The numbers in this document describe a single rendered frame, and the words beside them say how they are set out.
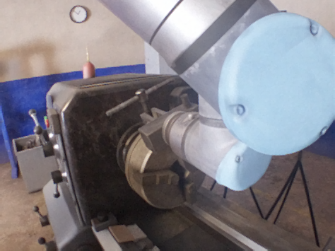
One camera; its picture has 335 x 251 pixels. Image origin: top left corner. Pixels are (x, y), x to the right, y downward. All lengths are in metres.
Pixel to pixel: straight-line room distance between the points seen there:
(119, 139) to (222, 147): 0.50
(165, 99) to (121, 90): 0.17
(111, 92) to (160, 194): 0.34
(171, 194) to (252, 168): 0.39
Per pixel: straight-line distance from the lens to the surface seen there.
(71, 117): 0.68
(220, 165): 0.29
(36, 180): 2.87
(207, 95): 0.15
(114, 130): 0.73
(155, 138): 0.44
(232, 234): 0.80
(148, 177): 0.57
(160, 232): 0.98
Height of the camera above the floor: 1.40
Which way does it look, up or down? 14 degrees down
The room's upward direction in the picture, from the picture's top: 3 degrees counter-clockwise
